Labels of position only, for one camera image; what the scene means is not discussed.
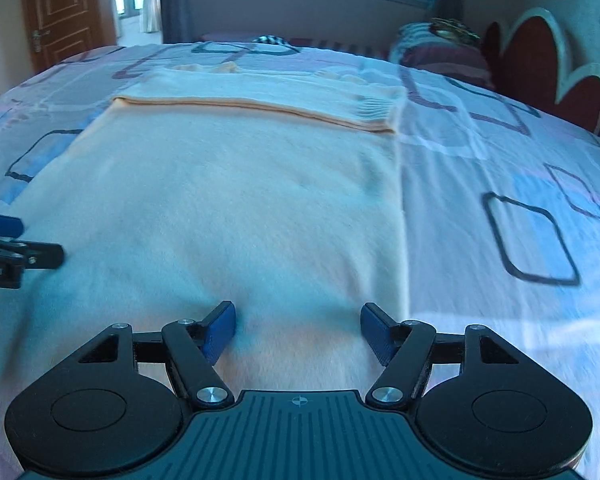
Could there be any cream knit sweater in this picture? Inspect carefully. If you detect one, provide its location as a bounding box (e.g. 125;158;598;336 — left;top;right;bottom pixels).
0;64;408;479

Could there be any patterned bed sheet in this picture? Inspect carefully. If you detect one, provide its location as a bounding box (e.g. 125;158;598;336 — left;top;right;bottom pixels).
0;44;600;479

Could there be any brown wooden door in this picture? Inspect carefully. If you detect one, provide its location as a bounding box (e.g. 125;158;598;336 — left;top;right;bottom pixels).
21;0;117;73

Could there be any striped folded quilt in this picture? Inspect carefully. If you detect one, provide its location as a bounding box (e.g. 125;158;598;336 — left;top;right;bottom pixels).
388;22;494;90

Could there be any striped mattress cover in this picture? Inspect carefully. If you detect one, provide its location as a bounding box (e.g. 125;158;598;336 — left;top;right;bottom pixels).
199;32;389;61

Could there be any red white headboard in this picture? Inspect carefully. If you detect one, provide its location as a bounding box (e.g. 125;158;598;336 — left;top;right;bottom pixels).
481;8;600;138

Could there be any black white striped cloth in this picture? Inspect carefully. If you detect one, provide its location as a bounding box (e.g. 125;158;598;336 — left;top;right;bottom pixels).
253;35;289;47

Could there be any gold patterned item on quilt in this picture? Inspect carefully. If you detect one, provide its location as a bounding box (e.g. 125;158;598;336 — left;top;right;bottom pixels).
429;18;481;48

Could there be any grey curtain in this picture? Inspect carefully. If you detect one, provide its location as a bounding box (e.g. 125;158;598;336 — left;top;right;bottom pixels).
159;0;207;44

